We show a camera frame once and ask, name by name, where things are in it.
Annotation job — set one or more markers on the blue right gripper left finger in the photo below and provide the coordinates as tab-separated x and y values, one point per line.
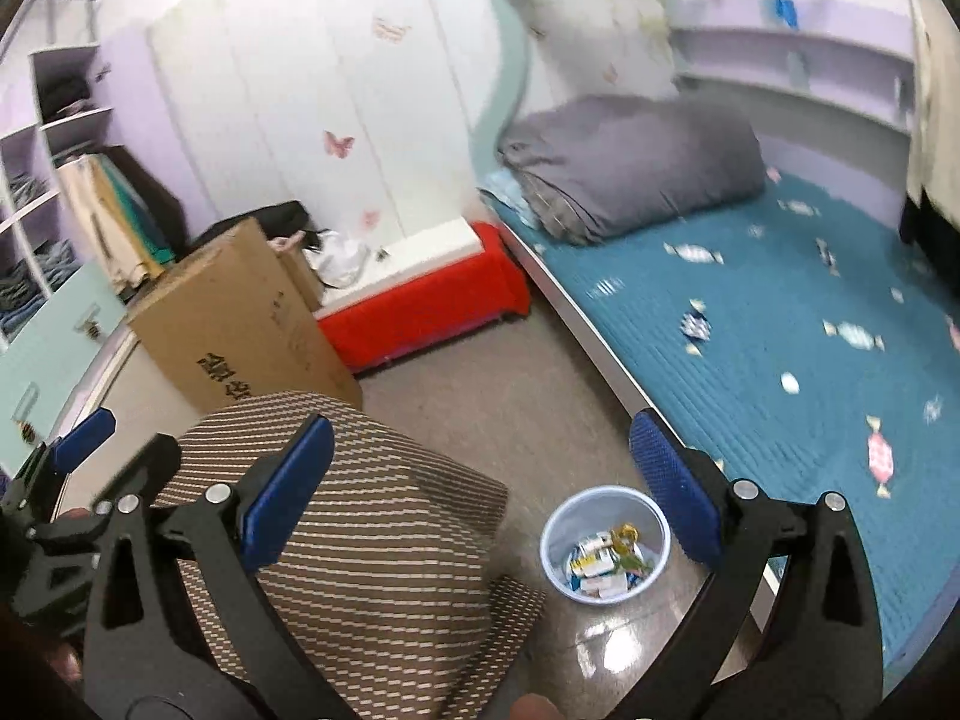
278	488

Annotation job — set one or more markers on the small cardboard box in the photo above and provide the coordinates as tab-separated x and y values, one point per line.
290	254

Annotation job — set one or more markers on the red storage bench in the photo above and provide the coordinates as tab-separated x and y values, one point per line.
440	306

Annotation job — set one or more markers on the blue plaid pillow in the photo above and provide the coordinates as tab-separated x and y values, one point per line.
501	186

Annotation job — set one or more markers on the white cubby shelf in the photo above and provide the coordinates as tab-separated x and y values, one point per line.
48	113

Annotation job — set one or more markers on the teal candy print bedsheet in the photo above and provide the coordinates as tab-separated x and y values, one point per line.
800	343

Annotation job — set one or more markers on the teal drawer unit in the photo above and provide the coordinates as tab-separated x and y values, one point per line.
50	356

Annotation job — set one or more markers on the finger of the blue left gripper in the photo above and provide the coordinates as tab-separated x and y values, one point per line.
70	450

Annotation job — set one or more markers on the hanging clothes row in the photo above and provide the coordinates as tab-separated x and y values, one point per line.
132	225

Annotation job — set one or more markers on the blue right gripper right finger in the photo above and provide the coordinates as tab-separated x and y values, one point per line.
671	472

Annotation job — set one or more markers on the large cardboard box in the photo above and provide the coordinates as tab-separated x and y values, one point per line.
227	323

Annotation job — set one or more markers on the person's left hand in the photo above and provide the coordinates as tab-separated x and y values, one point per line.
57	655

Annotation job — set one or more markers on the folded grey quilt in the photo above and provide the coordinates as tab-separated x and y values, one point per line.
604	165

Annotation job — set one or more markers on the white plastic bag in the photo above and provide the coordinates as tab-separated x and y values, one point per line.
338	260

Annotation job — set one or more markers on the blue plastic trash bin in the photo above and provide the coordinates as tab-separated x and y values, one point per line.
605	545

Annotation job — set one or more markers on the teal bunk bed frame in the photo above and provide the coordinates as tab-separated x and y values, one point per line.
859	97

